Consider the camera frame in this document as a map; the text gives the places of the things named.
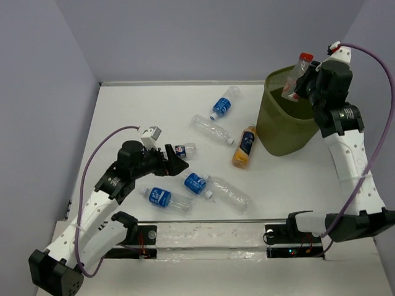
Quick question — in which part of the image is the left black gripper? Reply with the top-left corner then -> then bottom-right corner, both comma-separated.
131,144 -> 188,179

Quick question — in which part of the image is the red cap clear bottle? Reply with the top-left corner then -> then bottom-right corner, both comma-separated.
281,52 -> 314,102

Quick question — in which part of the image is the clear crushed bottle white cap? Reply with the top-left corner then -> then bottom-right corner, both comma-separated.
204,175 -> 251,215

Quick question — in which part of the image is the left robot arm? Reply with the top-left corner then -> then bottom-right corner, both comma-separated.
28,141 -> 189,295

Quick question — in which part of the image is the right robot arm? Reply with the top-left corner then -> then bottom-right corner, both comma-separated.
284,60 -> 394,242

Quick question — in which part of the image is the green mesh waste bin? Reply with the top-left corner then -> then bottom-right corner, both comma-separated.
256,66 -> 318,156

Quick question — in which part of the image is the pepsi bottle black cap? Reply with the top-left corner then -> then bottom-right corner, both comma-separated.
174,143 -> 197,160

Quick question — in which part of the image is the blue label bottle middle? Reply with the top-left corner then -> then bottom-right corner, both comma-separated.
183,173 -> 213,199

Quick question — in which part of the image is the blue label bottle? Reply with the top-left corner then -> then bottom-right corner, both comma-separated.
183,173 -> 213,199
139,187 -> 193,215
209,86 -> 241,121

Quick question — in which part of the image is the blue label bottle near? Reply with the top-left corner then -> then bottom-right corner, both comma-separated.
139,187 -> 193,215

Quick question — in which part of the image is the clear unlabelled bottle far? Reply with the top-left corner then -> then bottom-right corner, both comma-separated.
191,115 -> 235,146

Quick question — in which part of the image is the orange juice bottle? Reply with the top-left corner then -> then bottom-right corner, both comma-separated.
231,125 -> 257,169

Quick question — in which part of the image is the blue label bottle far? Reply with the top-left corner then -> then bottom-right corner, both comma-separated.
209,86 -> 241,121

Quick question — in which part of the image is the white foam strip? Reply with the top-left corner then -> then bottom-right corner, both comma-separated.
155,220 -> 267,261

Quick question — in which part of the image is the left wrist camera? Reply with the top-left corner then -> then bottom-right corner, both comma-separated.
141,126 -> 162,150

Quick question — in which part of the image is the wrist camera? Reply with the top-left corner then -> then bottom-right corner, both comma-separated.
141,126 -> 162,150
326,41 -> 352,65

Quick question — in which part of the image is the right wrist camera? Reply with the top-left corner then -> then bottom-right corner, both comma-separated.
326,41 -> 352,65

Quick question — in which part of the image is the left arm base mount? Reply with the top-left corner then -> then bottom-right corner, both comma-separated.
107,225 -> 157,260

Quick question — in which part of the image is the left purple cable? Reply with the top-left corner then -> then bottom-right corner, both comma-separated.
75,125 -> 141,278

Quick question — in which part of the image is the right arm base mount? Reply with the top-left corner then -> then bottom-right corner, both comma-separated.
262,224 -> 324,258

